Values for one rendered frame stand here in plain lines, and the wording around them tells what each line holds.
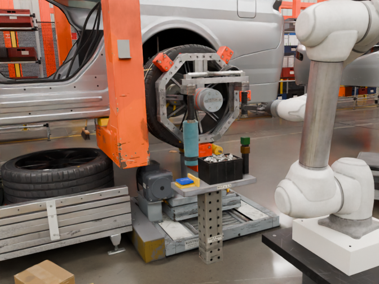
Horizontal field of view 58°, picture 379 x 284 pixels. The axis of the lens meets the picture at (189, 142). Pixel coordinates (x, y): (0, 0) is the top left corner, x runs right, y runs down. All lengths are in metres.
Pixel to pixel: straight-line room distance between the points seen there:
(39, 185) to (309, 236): 1.40
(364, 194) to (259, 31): 1.73
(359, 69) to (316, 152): 3.11
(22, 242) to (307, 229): 1.39
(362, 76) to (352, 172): 2.99
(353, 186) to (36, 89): 1.80
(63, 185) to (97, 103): 0.60
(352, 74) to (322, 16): 3.25
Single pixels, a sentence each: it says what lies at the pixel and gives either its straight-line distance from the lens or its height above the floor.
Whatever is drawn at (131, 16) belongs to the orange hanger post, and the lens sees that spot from 1.85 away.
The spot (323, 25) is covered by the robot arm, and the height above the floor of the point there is 1.14.
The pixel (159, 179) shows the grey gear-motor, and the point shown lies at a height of 0.38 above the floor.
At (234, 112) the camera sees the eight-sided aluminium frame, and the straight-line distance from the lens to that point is 2.22.
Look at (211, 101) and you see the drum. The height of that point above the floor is 0.85.
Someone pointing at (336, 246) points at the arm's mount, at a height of 0.38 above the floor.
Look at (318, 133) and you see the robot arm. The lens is 1.24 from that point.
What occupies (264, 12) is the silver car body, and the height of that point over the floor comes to 1.44.
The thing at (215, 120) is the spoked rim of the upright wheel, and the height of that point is 0.69.
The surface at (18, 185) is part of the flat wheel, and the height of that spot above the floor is 0.44.
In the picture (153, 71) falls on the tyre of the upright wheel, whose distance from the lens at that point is 2.07.
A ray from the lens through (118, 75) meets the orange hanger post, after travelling 1.81.
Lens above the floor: 1.03
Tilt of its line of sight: 12 degrees down
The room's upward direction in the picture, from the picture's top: 2 degrees counter-clockwise
